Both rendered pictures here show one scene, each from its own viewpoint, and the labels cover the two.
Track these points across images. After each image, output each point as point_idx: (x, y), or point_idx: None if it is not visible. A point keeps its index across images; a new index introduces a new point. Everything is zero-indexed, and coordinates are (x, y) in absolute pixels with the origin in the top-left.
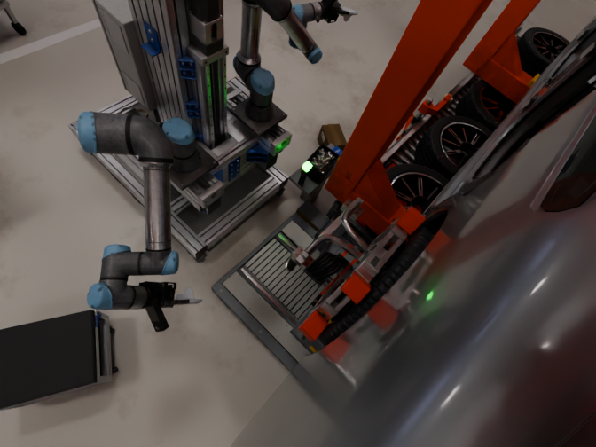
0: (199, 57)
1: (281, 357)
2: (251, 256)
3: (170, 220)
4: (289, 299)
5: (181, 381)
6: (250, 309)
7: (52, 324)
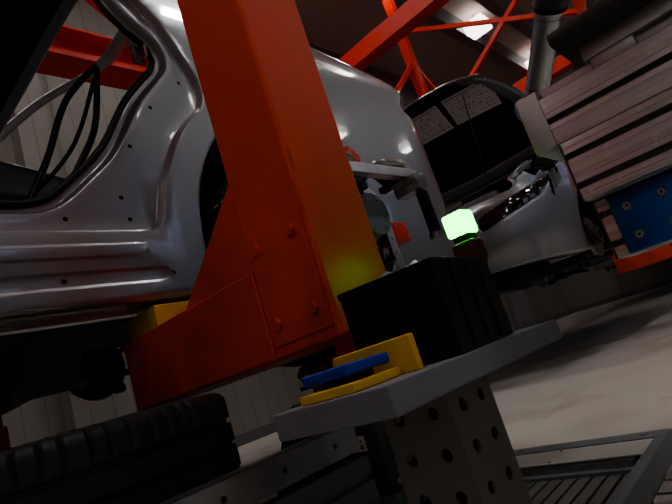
0: None
1: None
2: (629, 473)
3: (529, 70)
4: None
5: (619, 423)
6: (558, 451)
7: None
